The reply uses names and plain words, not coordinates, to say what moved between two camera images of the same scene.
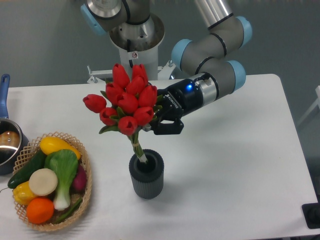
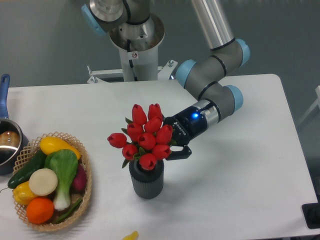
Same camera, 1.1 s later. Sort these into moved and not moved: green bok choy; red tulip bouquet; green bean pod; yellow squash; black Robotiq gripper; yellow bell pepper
Moved: red tulip bouquet; black Robotiq gripper
Not moved: green bean pod; green bok choy; yellow squash; yellow bell pepper
